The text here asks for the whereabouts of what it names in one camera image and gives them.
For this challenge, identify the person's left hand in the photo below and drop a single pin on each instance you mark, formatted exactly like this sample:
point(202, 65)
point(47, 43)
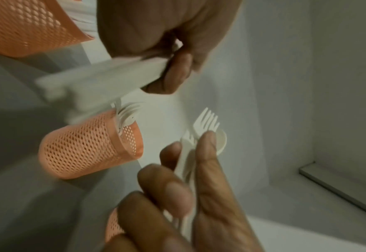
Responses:
point(220, 209)

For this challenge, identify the orange mesh cup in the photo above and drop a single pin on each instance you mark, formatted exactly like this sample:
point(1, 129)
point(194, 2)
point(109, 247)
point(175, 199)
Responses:
point(113, 226)
point(24, 27)
point(83, 150)

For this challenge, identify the white plastic spoon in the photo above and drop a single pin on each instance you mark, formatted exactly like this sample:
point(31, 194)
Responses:
point(221, 142)

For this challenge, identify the white plastic fork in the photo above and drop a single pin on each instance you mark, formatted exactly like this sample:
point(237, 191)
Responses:
point(186, 145)
point(203, 123)

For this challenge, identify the person's right hand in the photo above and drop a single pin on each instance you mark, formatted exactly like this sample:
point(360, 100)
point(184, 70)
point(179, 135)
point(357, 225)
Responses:
point(158, 24)

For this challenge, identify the bunch of white plastic knives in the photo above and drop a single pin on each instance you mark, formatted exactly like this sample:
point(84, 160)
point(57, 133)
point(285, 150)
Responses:
point(83, 14)

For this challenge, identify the bunch of white plastic cutlery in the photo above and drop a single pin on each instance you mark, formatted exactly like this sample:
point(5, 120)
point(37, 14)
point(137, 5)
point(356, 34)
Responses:
point(108, 76)

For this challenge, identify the bunch of white plastic forks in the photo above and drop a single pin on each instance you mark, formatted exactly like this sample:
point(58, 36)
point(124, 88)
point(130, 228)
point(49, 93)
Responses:
point(125, 115)

